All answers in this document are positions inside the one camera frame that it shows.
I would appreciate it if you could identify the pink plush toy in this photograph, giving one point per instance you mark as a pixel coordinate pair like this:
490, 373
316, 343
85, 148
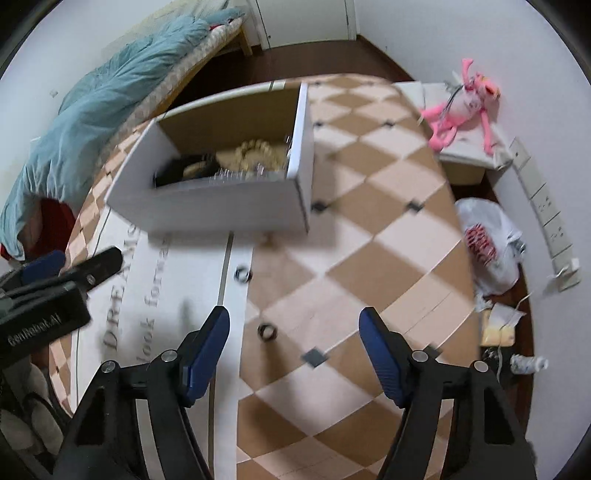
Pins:
466, 104

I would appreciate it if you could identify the teal duvet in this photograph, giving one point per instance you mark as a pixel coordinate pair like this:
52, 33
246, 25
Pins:
92, 110

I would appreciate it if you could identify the black smart band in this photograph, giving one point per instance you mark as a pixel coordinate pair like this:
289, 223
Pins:
173, 170

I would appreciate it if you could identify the white plastic bag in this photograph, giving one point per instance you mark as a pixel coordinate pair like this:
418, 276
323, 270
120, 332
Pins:
489, 244

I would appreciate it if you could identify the checked printed tablecloth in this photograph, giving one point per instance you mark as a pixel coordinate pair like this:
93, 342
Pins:
369, 230

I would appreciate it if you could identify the pale yellow packet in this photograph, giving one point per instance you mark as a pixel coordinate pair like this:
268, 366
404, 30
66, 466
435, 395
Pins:
501, 330

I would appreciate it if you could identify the white power strip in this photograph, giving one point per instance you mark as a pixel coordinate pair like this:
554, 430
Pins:
549, 212

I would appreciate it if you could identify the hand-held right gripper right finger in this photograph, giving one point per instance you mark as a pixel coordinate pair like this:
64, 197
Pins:
383, 355

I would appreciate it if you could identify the white door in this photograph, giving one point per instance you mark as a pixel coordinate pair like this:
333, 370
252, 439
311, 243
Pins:
304, 21

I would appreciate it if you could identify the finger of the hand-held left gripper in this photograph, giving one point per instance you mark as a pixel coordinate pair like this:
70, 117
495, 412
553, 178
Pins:
99, 267
44, 267

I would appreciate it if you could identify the white cardboard box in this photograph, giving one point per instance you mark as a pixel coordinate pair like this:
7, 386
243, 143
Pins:
221, 207

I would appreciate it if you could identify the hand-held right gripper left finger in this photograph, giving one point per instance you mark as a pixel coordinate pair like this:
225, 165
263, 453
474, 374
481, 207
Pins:
207, 350

